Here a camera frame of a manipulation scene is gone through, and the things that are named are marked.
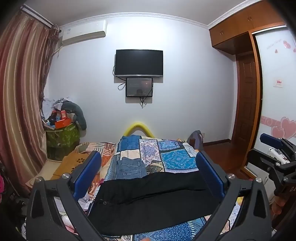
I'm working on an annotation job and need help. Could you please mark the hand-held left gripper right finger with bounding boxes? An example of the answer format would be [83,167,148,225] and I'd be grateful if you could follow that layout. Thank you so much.
[196,152,272,241]

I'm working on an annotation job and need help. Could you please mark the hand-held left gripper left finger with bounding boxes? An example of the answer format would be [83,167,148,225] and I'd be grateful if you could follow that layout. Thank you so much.
[25,151,110,241]

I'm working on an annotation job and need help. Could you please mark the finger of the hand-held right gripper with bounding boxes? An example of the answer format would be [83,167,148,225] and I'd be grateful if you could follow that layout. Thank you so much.
[259,133,288,152]

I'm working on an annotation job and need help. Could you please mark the black pants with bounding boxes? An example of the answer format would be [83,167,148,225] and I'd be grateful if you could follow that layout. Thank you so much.
[87,171,222,235]

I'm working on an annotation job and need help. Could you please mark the person's right hand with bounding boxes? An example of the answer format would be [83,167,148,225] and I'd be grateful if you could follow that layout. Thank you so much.
[272,195,288,215]

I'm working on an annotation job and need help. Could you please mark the orange striped bed sheet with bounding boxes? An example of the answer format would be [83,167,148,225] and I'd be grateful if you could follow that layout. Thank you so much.
[76,141,118,186]

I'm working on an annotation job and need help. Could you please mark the grey backpack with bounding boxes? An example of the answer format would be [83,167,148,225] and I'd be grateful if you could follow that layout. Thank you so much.
[186,130,204,152]

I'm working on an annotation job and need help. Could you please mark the blue patchwork blanket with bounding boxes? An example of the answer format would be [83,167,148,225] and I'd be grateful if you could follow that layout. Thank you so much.
[99,136,245,241]

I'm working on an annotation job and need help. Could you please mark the green patterned hamper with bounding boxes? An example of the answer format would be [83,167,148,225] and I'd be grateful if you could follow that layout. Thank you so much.
[45,124,80,160]

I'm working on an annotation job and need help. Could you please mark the blue denim jeans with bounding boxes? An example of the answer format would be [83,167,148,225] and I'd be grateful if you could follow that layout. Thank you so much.
[115,157,148,180]

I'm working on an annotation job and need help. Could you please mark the orange box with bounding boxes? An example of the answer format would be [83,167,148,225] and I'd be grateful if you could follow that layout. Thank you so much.
[54,118,71,129]

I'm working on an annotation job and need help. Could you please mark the red box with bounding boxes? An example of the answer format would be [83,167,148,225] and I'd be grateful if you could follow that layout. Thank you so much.
[52,110,67,121]

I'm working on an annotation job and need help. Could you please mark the yellow foam tube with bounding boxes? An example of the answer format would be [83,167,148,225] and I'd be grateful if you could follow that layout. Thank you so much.
[123,122,158,139]

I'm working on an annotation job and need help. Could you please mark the pile of white clothes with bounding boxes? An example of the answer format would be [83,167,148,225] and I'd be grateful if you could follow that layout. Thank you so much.
[41,97,70,118]

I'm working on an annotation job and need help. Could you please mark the small black monitor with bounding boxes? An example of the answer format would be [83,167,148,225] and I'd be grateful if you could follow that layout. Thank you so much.
[126,77,153,98]

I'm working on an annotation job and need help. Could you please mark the brown striped curtain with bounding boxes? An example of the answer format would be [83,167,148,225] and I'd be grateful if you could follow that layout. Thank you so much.
[0,5,60,197]

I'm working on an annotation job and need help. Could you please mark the wooden overhead cabinet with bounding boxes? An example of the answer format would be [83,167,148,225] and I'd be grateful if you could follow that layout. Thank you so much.
[209,0,289,55]

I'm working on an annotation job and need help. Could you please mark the white air conditioner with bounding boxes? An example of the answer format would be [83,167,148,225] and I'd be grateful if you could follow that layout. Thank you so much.
[60,20,108,46]

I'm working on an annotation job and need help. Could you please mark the black television cable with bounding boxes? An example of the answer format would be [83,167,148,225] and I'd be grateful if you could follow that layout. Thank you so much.
[112,65,127,91]

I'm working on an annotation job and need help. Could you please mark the black wall television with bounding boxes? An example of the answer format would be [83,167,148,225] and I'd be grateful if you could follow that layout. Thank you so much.
[114,49,164,77]

